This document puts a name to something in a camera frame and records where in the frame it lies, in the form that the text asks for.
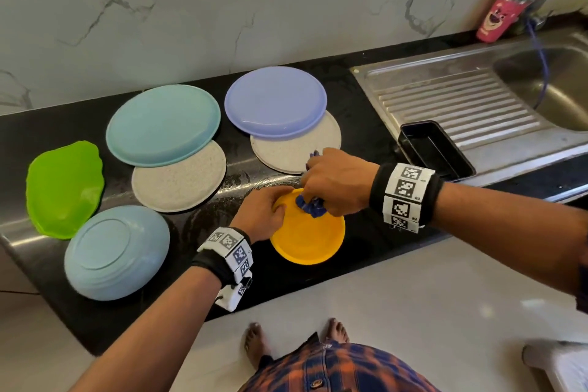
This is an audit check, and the person's left hand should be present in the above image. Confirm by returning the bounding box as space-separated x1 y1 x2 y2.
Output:
230 184 295 244

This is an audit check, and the person's right hand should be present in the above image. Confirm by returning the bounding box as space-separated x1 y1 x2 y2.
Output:
300 147 382 217

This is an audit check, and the blue striped cloth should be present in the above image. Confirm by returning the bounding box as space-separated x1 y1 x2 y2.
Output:
296 192 329 219

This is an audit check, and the yellow bowl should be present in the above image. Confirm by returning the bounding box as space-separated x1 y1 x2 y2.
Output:
269 187 347 267

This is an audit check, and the speckled white plate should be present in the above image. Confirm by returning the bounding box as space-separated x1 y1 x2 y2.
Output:
131 139 228 214
250 110 343 175

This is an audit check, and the lavender plate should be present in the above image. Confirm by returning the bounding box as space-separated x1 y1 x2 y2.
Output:
224 66 328 140

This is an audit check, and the teal plate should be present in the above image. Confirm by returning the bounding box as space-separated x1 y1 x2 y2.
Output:
105 84 222 168

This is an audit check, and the light blue bowl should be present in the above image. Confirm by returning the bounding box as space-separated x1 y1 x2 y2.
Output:
63 204 172 303

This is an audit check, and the green plate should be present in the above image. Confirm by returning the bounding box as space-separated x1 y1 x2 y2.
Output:
24 140 106 240

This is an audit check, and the person's left forearm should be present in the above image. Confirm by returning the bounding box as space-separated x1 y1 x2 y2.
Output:
69 266 224 392

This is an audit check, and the person's right forearm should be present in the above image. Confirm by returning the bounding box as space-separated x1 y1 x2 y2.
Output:
432 183 588 296

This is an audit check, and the person's left foot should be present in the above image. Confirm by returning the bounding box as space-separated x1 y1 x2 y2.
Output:
243 323 270 370

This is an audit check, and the person's foot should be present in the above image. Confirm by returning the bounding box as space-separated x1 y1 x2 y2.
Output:
243 323 270 370
323 317 351 346

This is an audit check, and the person's right foot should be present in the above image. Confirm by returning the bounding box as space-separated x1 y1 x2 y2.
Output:
323 317 351 346

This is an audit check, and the left wrist marker band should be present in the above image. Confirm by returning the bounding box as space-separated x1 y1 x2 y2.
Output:
191 226 255 289

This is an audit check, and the wrist marker band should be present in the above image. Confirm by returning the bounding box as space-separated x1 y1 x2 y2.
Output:
369 162 445 235
191 226 255 289

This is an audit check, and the right wrist marker band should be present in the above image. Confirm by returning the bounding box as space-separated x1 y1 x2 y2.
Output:
369 162 445 235

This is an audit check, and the black plastic tray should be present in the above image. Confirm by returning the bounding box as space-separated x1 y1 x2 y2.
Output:
398 119 477 181

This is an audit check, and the steel sink drainboard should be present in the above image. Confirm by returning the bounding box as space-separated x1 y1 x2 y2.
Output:
350 29 588 190

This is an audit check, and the blue orange plaid shirt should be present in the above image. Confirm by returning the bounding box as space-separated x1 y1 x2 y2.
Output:
239 240 588 392

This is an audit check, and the red bear cup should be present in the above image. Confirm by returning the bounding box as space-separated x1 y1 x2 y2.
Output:
476 0 529 43

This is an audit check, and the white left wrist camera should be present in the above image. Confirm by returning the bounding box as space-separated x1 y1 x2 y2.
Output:
214 277 254 313

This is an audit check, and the blue hose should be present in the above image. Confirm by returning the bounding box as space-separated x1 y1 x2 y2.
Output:
526 0 588 111

